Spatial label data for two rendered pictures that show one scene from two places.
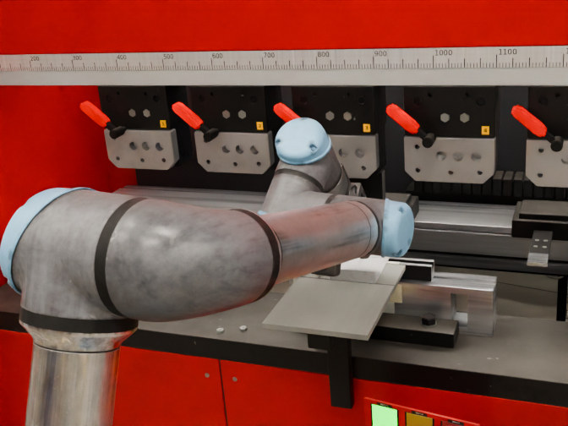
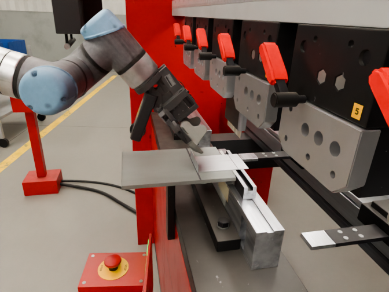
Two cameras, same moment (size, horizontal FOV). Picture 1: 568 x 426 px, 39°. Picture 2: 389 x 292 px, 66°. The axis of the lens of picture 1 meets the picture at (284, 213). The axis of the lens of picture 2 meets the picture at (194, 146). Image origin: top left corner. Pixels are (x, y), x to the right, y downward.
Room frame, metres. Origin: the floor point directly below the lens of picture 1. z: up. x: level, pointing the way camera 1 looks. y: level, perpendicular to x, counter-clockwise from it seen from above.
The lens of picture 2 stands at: (0.89, -0.66, 1.34)
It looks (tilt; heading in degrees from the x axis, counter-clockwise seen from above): 24 degrees down; 55
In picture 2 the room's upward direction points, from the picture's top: 2 degrees clockwise
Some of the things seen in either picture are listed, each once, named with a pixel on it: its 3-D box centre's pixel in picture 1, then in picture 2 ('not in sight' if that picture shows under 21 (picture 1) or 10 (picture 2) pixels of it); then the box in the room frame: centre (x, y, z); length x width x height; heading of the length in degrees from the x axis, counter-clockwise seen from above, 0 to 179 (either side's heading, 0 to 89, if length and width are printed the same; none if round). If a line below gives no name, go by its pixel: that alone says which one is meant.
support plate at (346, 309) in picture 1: (337, 294); (175, 165); (1.24, -0.08, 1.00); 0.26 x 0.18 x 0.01; 157
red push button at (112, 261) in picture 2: not in sight; (113, 264); (1.05, -0.11, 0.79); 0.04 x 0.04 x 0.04
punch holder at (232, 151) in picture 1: (238, 124); (213, 48); (1.47, 0.07, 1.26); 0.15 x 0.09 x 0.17; 67
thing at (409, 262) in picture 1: (379, 265); (235, 171); (1.37, -0.17, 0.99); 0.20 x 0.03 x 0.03; 67
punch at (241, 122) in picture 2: (357, 194); (235, 113); (1.38, -0.14, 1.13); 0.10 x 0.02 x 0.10; 67
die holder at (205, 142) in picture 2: not in sight; (190, 120); (1.59, 0.37, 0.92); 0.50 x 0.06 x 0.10; 67
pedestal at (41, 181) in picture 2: not in sight; (35, 141); (1.12, 1.76, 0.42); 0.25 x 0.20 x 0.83; 157
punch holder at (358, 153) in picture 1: (340, 126); (235, 57); (1.39, -0.11, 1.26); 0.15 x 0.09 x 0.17; 67
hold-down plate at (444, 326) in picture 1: (375, 324); (211, 205); (1.31, -0.15, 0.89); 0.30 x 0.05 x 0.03; 67
